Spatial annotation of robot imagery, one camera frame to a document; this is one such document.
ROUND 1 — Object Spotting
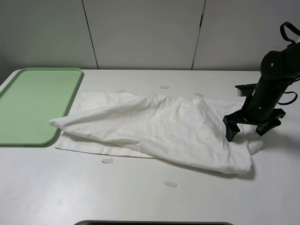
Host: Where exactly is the white short sleeve shirt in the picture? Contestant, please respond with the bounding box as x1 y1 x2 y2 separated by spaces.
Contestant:
49 92 263 174

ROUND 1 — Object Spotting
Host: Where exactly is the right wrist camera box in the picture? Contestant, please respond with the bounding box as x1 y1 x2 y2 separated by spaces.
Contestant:
235 83 256 97

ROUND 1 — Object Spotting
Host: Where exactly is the clear tape piece near left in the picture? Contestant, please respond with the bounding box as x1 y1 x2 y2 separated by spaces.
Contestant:
102 158 113 164

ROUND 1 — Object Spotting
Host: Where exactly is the green plastic tray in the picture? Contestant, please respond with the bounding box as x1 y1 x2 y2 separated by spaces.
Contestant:
0 68 84 147

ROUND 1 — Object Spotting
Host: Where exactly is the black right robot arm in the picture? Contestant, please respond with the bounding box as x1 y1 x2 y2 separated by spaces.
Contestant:
223 43 300 141

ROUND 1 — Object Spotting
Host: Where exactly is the clear tape piece near middle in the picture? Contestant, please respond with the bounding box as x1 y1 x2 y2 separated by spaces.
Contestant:
164 181 177 188

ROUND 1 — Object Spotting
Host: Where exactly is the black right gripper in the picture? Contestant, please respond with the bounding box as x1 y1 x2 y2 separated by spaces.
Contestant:
223 93 285 142

